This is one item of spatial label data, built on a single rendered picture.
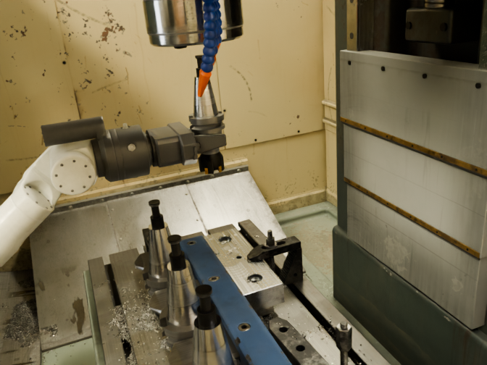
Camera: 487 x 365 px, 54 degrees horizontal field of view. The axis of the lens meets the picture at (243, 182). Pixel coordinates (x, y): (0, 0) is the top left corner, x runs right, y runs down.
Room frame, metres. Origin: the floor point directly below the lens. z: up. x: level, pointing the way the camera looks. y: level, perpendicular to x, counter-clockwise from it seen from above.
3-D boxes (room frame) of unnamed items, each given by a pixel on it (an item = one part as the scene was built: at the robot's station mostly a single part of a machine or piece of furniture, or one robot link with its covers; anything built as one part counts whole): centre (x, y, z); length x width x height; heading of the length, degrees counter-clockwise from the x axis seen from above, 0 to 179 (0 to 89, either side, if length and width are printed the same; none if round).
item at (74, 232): (1.45, 0.28, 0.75); 0.89 x 0.67 x 0.26; 110
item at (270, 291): (0.95, 0.09, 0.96); 0.29 x 0.23 x 0.05; 20
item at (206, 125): (0.83, 0.05, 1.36); 0.06 x 0.06 x 0.03
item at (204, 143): (0.79, 0.05, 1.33); 0.06 x 0.02 x 0.03; 109
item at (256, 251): (0.98, -0.06, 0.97); 0.13 x 0.03 x 0.15; 110
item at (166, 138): (0.79, 0.15, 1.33); 0.13 x 0.12 x 0.10; 19
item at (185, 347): (0.41, 0.06, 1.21); 0.07 x 0.05 x 0.01; 110
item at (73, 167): (0.75, 0.25, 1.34); 0.11 x 0.11 x 0.11; 19
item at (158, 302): (0.52, 0.10, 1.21); 0.07 x 0.05 x 0.01; 110
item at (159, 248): (0.57, 0.12, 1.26); 0.04 x 0.04 x 0.07
